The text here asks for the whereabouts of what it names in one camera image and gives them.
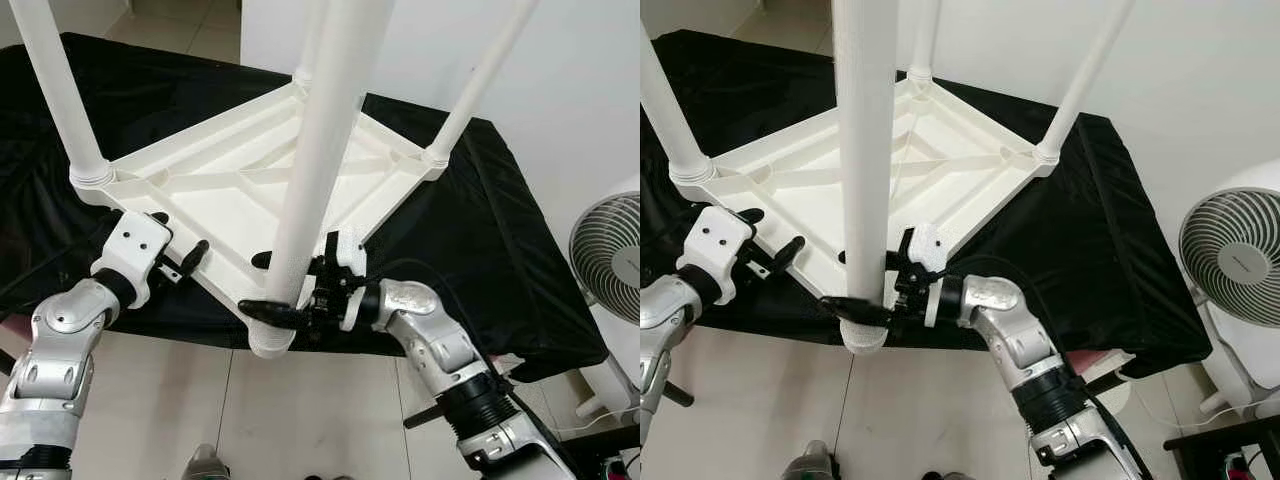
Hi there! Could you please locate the white plastic table leg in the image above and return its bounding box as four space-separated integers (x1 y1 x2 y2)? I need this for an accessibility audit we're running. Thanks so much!
640 50 716 186
8 0 116 191
1033 0 1139 166
905 0 943 86
292 0 331 89
420 0 541 169
830 0 903 353
245 0 398 359

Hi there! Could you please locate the grey robot leg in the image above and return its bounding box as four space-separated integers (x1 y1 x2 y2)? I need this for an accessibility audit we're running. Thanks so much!
183 445 231 480
785 440 836 480

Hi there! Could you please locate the black storage rack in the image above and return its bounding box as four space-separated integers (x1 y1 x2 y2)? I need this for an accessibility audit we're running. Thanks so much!
560 425 641 480
1165 415 1280 480

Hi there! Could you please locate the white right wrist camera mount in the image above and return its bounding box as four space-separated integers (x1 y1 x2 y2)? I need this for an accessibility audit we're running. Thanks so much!
325 230 369 331
905 225 951 326

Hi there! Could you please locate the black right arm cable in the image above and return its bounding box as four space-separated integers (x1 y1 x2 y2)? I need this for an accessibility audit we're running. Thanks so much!
935 255 1111 401
350 258 521 401

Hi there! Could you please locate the white pedestal fan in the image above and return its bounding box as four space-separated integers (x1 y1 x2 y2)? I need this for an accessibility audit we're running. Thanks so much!
568 192 641 321
1178 160 1280 331

